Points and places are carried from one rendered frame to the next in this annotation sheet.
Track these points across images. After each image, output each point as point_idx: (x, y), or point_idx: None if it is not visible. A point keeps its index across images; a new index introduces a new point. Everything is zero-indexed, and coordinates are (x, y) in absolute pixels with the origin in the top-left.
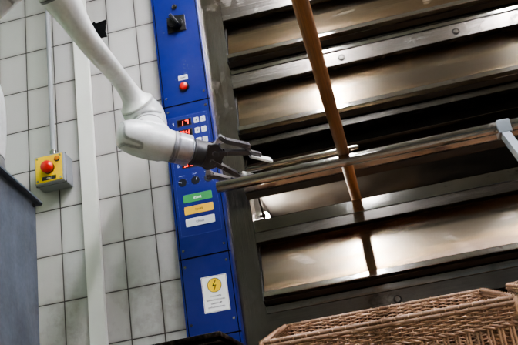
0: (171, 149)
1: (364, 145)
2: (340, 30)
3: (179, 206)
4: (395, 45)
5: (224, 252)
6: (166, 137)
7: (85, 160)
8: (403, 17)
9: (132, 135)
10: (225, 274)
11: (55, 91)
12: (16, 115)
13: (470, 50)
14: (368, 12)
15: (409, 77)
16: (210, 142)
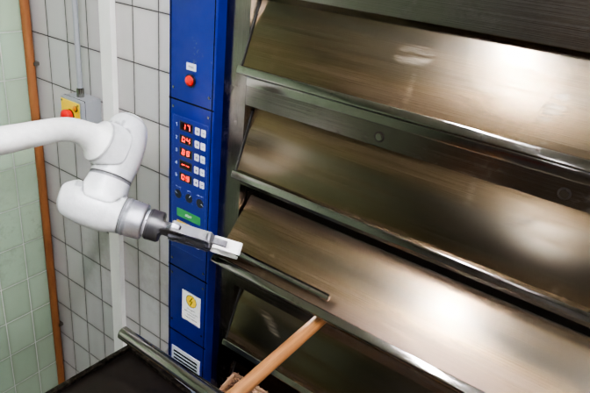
0: (113, 232)
1: (363, 264)
2: (380, 110)
3: (173, 215)
4: (460, 160)
5: (202, 282)
6: (103, 223)
7: (106, 111)
8: (480, 141)
9: (65, 215)
10: (200, 300)
11: (86, 4)
12: (57, 17)
13: (573, 228)
14: (446, 83)
15: (455, 220)
16: (163, 225)
